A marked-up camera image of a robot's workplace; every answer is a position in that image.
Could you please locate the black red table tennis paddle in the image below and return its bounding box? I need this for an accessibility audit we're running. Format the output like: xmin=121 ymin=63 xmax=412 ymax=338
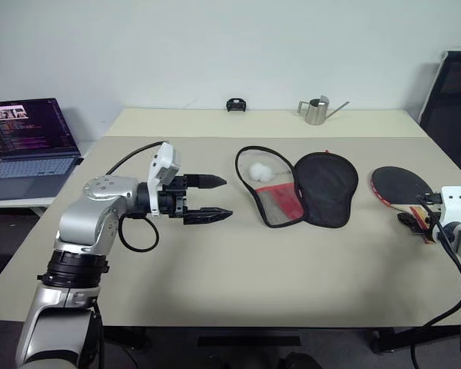
xmin=370 ymin=165 xmax=439 ymax=244

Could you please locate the grey open laptop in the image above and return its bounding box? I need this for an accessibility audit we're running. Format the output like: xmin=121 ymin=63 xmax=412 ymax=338
xmin=0 ymin=98 xmax=85 ymax=202

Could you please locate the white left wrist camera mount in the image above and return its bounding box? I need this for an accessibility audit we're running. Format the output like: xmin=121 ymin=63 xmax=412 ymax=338
xmin=147 ymin=141 xmax=183 ymax=218

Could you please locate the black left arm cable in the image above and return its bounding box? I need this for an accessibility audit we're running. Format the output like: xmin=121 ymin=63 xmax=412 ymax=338
xmin=107 ymin=141 xmax=166 ymax=254

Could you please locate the black table crossbar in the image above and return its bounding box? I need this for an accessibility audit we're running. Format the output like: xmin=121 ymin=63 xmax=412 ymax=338
xmin=197 ymin=334 xmax=301 ymax=347

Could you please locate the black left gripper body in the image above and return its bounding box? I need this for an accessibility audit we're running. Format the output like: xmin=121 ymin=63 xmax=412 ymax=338
xmin=157 ymin=175 xmax=190 ymax=221

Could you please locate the black table foot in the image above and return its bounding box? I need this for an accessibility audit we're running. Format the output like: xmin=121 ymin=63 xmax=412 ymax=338
xmin=370 ymin=328 xmax=396 ymax=355

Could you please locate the steel watering can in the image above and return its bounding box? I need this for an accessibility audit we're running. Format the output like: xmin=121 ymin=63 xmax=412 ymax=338
xmin=296 ymin=95 xmax=351 ymax=127

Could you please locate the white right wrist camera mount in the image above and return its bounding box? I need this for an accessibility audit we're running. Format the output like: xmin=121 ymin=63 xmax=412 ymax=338
xmin=439 ymin=185 xmax=461 ymax=224

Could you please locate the black office chair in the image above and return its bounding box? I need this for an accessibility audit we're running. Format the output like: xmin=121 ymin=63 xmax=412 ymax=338
xmin=419 ymin=49 xmax=461 ymax=184

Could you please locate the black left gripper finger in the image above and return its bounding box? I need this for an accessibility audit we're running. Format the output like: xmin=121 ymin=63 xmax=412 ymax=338
xmin=181 ymin=206 xmax=235 ymax=226
xmin=184 ymin=173 xmax=228 ymax=191

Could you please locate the black red paddle case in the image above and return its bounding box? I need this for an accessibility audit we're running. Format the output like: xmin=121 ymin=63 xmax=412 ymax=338
xmin=234 ymin=145 xmax=360 ymax=229

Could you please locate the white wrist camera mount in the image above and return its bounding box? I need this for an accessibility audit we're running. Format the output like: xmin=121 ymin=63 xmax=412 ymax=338
xmin=439 ymin=185 xmax=461 ymax=224
xmin=147 ymin=141 xmax=183 ymax=218

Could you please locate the small black clamp device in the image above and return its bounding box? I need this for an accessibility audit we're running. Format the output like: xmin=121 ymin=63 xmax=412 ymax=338
xmin=226 ymin=98 xmax=248 ymax=114

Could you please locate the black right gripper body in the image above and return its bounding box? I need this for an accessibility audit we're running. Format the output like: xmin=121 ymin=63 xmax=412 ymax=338
xmin=426 ymin=201 xmax=446 ymax=241

